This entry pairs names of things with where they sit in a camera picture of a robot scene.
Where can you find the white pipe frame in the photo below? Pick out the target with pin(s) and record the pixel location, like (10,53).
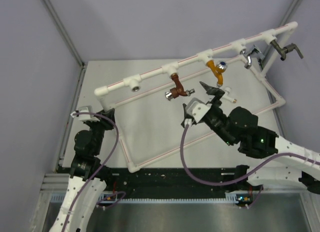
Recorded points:
(276,38)

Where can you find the white slotted cable duct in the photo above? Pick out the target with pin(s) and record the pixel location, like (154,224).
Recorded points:
(228,198)

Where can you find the dark grey lever faucet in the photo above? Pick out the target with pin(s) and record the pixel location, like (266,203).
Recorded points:
(283,51)

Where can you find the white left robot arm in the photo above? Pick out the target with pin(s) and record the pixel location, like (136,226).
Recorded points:
(88,175)

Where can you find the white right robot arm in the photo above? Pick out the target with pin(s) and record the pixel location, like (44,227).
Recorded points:
(282,160)

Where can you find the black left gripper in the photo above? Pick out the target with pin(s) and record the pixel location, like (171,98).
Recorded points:
(109,114)

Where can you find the orange faucet blue cap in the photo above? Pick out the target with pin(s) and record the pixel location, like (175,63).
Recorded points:
(218,70)

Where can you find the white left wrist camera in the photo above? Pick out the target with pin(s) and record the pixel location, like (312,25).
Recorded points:
(84,114)

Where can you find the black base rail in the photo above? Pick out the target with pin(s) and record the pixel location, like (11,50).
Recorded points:
(167,183)

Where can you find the chrome lever faucet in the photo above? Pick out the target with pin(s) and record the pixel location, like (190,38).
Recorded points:
(252,55)

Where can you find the brown faucet chrome knob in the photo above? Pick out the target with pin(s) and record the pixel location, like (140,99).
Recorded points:
(178,90)

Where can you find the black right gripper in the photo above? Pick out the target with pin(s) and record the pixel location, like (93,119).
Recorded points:
(217,93)

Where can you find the aluminium frame rail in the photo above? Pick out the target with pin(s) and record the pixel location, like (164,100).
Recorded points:
(55,182)

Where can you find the white plastic faucet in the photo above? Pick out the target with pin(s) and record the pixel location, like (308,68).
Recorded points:
(227,95)

